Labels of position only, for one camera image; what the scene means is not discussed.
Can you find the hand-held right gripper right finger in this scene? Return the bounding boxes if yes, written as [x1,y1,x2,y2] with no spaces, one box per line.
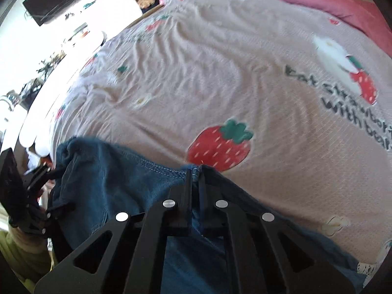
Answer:
[198,165,357,294]

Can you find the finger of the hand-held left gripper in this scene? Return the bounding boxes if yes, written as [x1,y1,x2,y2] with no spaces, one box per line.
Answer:
[26,165,67,197]
[18,202,76,237]

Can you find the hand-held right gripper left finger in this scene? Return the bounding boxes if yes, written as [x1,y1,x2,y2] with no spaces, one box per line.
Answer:
[34,171,194,294]

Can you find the person's left forearm green sleeve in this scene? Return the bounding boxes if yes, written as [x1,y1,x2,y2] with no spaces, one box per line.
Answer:
[0,214,54,284]

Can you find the white scalloped bed footboard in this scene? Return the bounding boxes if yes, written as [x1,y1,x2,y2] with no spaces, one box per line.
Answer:
[18,31,107,157]

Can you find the pink strawberry print bed sheet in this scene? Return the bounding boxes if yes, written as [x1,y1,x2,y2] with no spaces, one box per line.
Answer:
[52,0,392,270]

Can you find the blue denim pants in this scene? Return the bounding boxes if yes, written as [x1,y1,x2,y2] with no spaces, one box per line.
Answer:
[47,137,368,294]

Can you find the cluttered white desk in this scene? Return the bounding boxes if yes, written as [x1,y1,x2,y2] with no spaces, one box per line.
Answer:
[0,0,144,120]

